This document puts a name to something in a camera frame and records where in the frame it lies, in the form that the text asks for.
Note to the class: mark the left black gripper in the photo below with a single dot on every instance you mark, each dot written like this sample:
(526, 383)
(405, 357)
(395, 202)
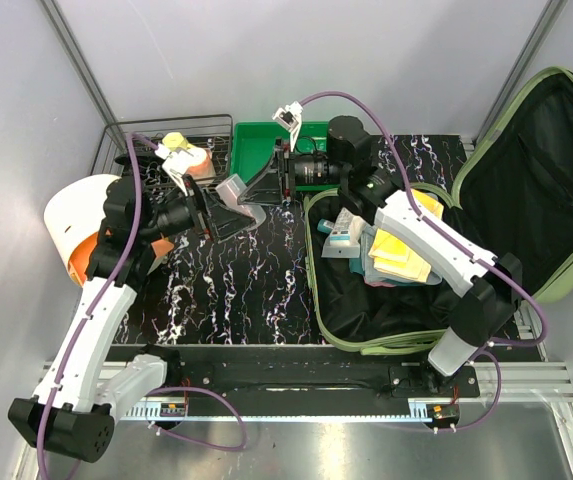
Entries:
(225, 222)

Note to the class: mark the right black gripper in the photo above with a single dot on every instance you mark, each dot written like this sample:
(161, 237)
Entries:
(266, 188)

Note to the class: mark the clear pink plastic box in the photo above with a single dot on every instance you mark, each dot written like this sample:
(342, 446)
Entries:
(230, 192)

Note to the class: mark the white blue packet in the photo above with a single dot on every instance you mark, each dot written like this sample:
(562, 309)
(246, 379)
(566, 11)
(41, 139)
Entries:
(343, 241)

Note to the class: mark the yellow towel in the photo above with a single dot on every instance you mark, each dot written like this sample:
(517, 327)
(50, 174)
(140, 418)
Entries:
(392, 256)

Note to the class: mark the green hard-shell suitcase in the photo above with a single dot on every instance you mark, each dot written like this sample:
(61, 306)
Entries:
(506, 236)

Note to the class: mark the teal toothbrush tube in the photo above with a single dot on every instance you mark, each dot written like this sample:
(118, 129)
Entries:
(325, 226)

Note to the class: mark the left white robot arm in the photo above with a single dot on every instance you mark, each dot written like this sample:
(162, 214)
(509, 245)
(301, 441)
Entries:
(110, 235)

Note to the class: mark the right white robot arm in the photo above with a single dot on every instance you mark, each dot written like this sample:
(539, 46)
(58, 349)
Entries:
(484, 284)

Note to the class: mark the green plastic tray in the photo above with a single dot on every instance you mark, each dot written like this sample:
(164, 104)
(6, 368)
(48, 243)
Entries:
(253, 145)

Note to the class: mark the pink foam cup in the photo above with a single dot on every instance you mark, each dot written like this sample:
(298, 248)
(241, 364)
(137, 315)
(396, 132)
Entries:
(201, 165)

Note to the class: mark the yellow plastic bottle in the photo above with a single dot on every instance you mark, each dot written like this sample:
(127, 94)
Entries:
(175, 142)

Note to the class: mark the teal folded cloth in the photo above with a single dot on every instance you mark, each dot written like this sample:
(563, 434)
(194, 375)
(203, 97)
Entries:
(361, 265)

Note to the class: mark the grey folded cloth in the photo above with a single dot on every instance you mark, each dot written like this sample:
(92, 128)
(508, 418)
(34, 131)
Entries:
(366, 242)

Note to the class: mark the white orange cylindrical container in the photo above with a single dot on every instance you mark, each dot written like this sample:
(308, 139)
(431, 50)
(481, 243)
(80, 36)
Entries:
(73, 217)

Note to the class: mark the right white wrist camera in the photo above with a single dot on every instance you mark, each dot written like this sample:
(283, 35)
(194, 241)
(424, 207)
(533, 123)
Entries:
(289, 117)

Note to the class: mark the black wire rack basket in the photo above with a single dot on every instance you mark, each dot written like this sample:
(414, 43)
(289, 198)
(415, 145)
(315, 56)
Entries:
(212, 132)

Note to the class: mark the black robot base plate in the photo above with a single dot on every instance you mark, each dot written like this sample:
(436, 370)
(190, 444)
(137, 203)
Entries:
(228, 368)

